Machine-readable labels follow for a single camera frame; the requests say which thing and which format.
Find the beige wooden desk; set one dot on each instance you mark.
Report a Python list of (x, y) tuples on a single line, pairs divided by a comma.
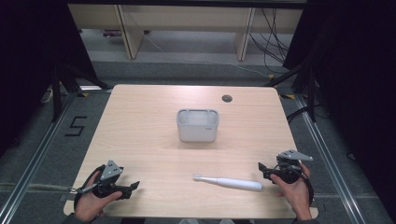
[(186, 18)]

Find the grey toothbrush holder box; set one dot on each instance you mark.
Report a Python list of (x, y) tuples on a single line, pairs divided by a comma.
[(197, 127)]

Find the person's right hand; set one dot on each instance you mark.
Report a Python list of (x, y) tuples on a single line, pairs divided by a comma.
[(294, 194)]

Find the dark curtain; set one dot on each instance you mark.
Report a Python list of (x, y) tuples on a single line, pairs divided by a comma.
[(28, 62), (358, 77)]

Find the white electric toothbrush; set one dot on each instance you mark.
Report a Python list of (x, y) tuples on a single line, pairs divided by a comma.
[(232, 182)]

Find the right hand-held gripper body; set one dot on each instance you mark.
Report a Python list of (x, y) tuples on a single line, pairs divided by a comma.
[(291, 168)]

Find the black metal stand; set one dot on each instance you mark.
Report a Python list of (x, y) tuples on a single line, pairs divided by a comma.
[(306, 84), (62, 84)]

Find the person's left hand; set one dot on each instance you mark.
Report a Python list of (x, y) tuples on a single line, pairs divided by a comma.
[(90, 203)]

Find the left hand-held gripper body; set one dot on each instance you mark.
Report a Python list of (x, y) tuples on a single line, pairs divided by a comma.
[(110, 172)]

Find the aluminium floor rail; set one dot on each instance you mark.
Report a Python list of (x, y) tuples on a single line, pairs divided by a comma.
[(330, 158), (34, 158)]

